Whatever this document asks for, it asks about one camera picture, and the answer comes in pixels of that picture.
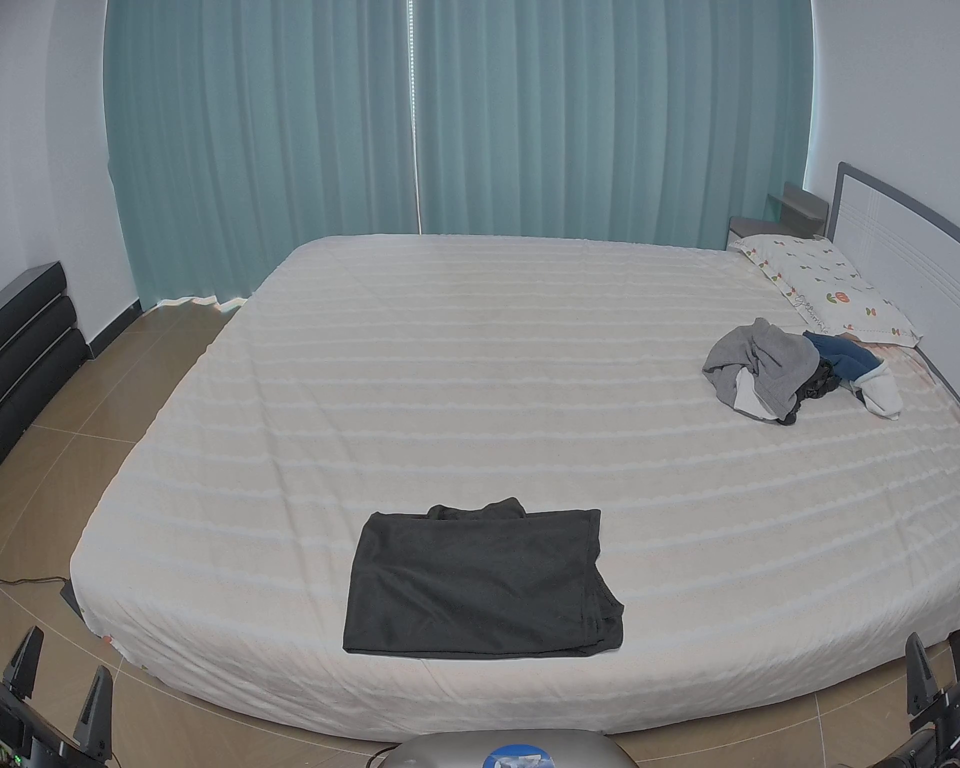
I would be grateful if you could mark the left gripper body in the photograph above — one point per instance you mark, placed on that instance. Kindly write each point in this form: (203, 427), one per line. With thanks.
(37, 739)

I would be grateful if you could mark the white printed pillow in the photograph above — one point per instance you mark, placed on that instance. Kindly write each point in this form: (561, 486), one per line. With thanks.
(832, 289)

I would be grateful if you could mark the blue-green curtain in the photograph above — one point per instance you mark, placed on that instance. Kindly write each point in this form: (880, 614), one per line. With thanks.
(600, 120)
(255, 150)

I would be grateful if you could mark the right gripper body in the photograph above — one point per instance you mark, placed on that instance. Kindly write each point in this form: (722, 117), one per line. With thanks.
(941, 739)

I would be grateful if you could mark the grey bedside table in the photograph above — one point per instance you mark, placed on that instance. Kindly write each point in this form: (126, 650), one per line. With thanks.
(799, 204)

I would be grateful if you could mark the black T-shirt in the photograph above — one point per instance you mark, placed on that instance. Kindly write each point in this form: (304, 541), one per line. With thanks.
(480, 577)

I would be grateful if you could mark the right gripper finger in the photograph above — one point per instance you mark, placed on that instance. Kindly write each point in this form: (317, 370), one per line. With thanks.
(955, 652)
(919, 675)

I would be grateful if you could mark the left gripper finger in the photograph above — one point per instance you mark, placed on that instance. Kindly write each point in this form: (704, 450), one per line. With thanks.
(96, 720)
(24, 667)

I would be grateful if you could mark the bed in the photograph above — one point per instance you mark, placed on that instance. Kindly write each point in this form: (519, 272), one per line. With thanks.
(487, 375)

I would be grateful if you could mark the black chest of drawers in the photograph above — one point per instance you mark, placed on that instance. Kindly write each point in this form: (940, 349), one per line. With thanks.
(34, 337)

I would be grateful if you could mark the pile of clothes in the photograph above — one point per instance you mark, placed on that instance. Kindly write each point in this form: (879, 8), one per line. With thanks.
(780, 367)

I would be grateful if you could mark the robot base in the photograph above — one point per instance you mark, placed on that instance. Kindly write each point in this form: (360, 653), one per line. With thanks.
(450, 754)

